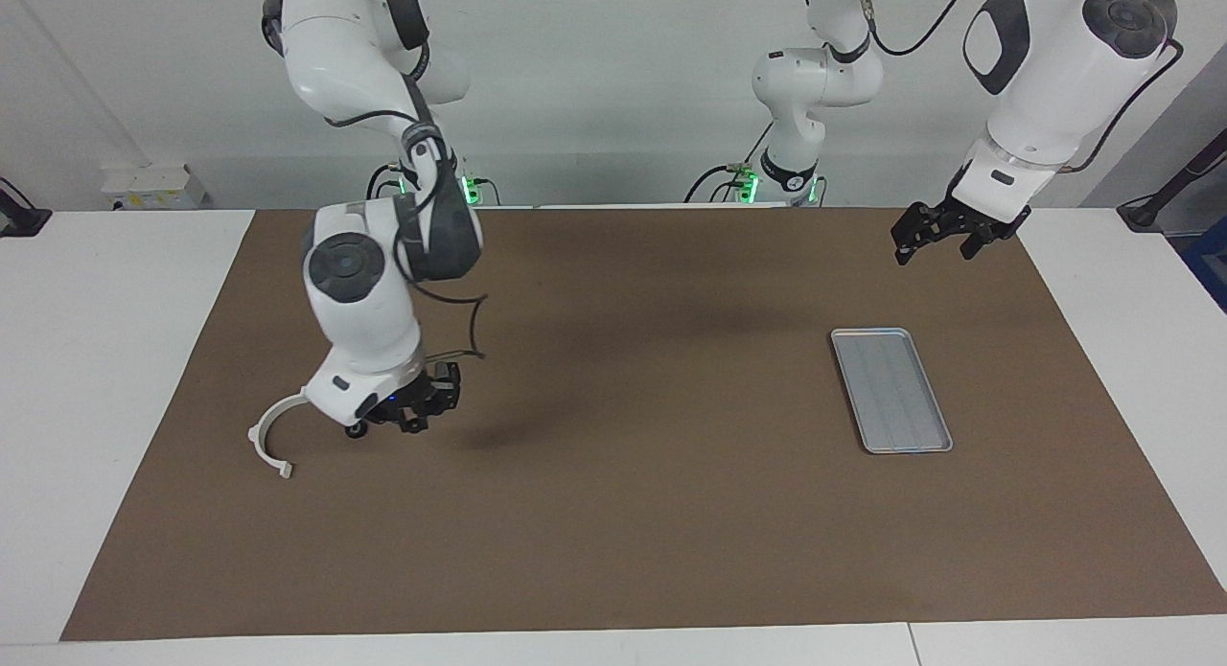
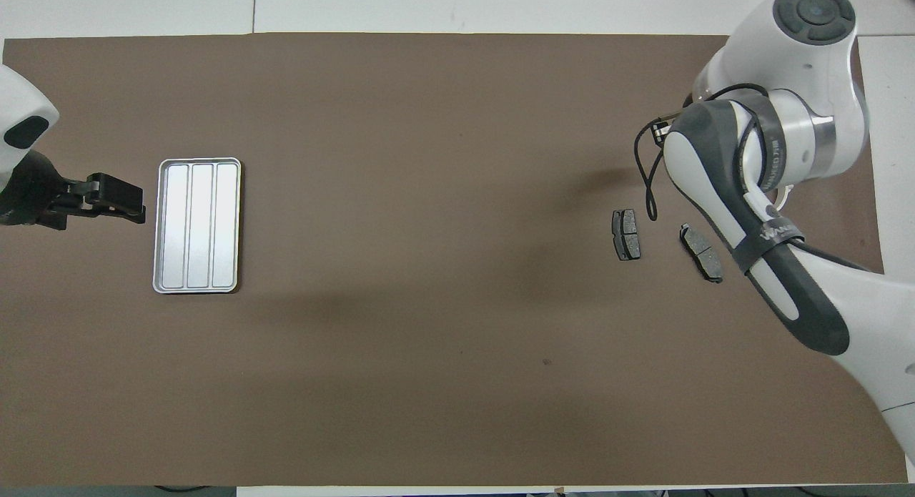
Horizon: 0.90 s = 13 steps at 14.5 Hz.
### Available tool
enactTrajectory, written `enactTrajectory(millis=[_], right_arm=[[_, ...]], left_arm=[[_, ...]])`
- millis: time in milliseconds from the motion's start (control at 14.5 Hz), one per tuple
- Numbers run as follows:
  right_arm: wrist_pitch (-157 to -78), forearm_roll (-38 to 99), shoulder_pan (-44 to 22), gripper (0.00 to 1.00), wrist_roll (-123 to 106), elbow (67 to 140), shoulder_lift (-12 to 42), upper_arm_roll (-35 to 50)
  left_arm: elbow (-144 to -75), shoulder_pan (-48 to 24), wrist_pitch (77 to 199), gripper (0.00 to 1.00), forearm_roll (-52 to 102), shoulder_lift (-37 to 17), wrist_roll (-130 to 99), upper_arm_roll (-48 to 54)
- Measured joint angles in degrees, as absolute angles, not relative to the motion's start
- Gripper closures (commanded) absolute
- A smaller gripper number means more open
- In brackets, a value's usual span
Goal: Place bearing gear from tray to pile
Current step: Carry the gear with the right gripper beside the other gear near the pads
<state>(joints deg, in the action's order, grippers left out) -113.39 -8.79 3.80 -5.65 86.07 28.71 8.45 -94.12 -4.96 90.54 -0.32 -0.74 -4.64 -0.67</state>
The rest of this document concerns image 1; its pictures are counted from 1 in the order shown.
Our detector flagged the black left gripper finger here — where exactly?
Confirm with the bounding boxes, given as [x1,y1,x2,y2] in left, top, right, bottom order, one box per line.
[891,202,938,267]
[959,221,1006,262]

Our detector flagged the silver metal tray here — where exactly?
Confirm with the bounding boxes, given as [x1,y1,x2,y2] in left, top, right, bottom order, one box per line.
[829,327,955,455]

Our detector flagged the black clamp stand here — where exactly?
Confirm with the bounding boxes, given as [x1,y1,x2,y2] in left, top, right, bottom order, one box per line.
[1116,127,1227,233]

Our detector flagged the blue box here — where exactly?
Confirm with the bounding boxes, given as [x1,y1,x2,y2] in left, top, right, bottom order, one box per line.
[1182,214,1227,314]

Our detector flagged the brown table mat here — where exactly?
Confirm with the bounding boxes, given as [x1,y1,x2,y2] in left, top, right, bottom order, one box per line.
[59,206,1227,644]

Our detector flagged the black table clamp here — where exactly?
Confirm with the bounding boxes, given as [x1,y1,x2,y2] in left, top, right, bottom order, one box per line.
[0,175,55,239]

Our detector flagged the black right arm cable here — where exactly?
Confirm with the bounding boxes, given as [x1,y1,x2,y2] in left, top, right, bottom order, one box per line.
[324,67,491,362]

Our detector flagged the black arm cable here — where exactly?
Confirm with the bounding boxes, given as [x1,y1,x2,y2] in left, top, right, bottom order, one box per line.
[324,67,491,362]
[856,0,1186,175]

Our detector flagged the white semicircular bracket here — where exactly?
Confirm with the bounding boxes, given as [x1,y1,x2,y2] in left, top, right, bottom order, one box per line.
[246,392,311,482]

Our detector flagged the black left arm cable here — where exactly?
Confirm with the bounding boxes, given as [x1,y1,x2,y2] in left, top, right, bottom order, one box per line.
[856,0,1186,175]

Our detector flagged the black base cables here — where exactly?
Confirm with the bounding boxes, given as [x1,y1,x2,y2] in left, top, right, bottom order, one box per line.
[683,120,770,205]
[367,161,501,207]

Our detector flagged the white wall power box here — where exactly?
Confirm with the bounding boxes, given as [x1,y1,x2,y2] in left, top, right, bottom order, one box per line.
[100,164,209,212]

